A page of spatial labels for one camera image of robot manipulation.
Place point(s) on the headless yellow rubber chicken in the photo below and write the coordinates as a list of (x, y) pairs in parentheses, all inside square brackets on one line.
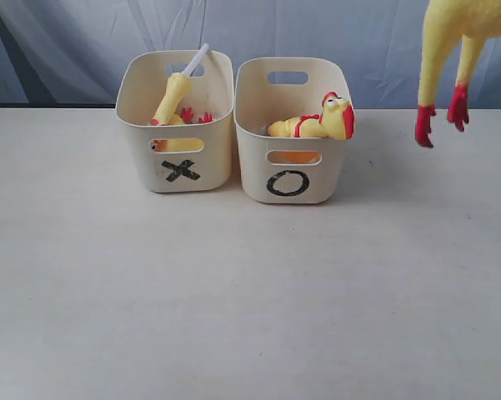
[(186, 117)]

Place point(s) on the yellow chicken neck white tube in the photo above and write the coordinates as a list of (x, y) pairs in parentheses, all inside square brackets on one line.
[(177, 88)]

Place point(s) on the cream bin marked O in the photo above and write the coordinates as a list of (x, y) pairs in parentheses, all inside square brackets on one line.
[(285, 169)]

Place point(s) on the cream bin marked X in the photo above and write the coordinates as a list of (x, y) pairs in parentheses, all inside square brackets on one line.
[(139, 95)]

